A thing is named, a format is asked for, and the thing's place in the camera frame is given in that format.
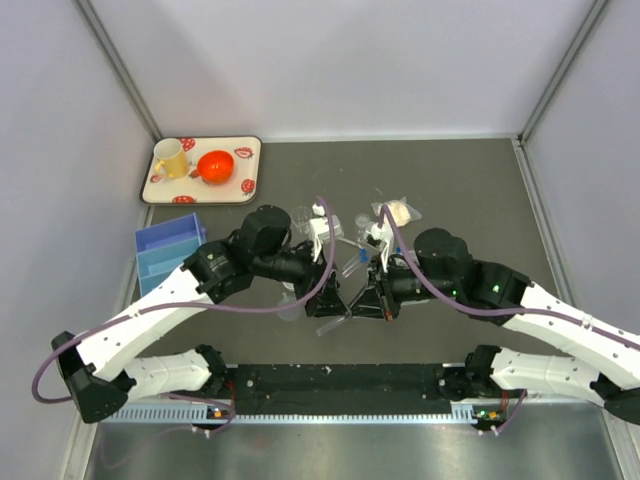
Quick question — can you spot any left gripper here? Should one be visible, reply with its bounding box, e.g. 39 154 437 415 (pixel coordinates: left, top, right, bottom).
253 234 350 317

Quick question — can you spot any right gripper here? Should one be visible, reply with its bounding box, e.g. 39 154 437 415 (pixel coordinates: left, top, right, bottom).
350 252 458 322

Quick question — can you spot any blue capped test tube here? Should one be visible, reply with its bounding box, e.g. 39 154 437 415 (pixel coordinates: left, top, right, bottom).
316 315 350 336
342 249 369 278

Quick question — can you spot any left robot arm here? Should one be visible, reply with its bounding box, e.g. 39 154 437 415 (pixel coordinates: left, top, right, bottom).
52 201 348 424

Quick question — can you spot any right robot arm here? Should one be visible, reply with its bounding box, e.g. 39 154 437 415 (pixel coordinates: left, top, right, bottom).
350 224 639 424

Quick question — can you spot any small glass bottle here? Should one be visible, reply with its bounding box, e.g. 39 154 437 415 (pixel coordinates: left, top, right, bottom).
355 213 371 242

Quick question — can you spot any glass beaker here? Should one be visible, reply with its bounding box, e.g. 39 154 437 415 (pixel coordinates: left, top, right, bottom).
290 206 313 234

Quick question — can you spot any blue plastic organizer box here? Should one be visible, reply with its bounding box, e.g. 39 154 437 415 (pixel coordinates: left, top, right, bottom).
135 213 206 296

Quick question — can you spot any orange bowl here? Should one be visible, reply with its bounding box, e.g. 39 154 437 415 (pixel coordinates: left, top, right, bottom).
196 150 235 185

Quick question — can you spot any yellow mug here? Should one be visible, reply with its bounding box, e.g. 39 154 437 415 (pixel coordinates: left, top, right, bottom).
153 138 189 179

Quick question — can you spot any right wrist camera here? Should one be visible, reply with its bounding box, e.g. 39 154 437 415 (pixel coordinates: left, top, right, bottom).
365 220 395 273

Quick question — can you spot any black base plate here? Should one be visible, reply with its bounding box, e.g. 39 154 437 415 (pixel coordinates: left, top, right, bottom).
169 362 506 416

